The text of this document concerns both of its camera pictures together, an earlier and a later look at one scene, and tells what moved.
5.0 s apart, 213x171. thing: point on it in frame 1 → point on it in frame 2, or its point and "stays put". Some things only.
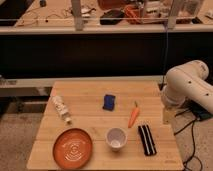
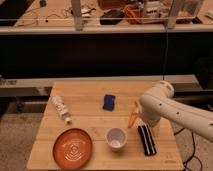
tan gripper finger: (168, 115) → (156, 130)
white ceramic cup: (116, 138) stays put
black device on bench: (115, 13) stays put
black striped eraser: (147, 140) stays put
